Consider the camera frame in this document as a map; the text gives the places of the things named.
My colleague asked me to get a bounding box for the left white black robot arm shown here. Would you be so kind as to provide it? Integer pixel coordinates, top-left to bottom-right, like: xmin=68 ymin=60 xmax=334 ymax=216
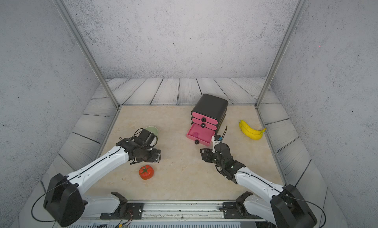
xmin=43 ymin=128 xmax=161 ymax=227

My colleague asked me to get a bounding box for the left metal frame post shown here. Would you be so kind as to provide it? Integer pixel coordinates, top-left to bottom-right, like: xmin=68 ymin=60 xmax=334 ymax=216
xmin=52 ymin=0 xmax=120 ymax=109

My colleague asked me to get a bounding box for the right metal frame post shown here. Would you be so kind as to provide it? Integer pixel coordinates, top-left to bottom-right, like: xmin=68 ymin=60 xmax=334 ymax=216
xmin=255 ymin=0 xmax=308 ymax=109

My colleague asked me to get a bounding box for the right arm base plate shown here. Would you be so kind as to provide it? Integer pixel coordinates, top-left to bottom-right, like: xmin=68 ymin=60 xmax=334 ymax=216
xmin=218 ymin=202 xmax=260 ymax=219

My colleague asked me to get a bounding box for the front aluminium rail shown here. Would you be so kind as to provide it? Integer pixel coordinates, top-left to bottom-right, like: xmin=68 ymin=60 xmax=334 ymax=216
xmin=52 ymin=200 xmax=314 ymax=228

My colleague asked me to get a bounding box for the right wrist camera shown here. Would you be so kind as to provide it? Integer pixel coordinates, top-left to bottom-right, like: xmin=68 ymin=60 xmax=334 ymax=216
xmin=212 ymin=135 xmax=222 ymax=153

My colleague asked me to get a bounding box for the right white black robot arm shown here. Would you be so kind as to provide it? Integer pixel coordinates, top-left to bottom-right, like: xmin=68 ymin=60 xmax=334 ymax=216
xmin=200 ymin=143 xmax=318 ymax=228

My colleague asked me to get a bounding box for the pink top drawer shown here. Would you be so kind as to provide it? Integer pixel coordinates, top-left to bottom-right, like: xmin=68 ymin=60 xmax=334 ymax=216
xmin=192 ymin=112 xmax=219 ymax=125

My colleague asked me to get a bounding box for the pink drawer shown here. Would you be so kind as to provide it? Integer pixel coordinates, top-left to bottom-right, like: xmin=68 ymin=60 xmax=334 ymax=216
xmin=192 ymin=112 xmax=219 ymax=125
xmin=191 ymin=117 xmax=217 ymax=131
xmin=186 ymin=124 xmax=216 ymax=146

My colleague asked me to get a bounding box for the light green bowl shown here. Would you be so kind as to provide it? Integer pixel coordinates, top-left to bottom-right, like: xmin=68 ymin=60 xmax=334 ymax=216
xmin=145 ymin=126 xmax=158 ymax=136

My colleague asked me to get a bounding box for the pink middle drawer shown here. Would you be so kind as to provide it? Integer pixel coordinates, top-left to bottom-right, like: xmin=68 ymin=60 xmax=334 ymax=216
xmin=191 ymin=117 xmax=217 ymax=131

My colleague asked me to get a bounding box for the metal frame post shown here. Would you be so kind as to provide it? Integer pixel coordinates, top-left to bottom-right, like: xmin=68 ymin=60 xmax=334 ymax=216
xmin=255 ymin=0 xmax=308 ymax=109
xmin=52 ymin=0 xmax=120 ymax=109

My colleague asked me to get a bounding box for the yellow banana bunch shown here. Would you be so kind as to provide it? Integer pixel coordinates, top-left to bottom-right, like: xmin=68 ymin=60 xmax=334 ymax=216
xmin=239 ymin=120 xmax=266 ymax=140

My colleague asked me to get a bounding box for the black drawer cabinet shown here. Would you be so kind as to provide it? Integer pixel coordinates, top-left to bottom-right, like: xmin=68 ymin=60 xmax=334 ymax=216
xmin=191 ymin=94 xmax=228 ymax=133

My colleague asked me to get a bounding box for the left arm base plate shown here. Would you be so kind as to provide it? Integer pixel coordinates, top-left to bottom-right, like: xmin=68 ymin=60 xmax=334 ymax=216
xmin=100 ymin=202 xmax=144 ymax=220

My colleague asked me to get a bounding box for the pink bottom drawer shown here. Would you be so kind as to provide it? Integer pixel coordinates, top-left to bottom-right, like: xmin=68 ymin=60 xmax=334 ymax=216
xmin=186 ymin=124 xmax=216 ymax=146

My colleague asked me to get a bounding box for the red tomato toy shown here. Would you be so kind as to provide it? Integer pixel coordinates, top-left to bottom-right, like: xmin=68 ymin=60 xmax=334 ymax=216
xmin=138 ymin=165 xmax=155 ymax=180

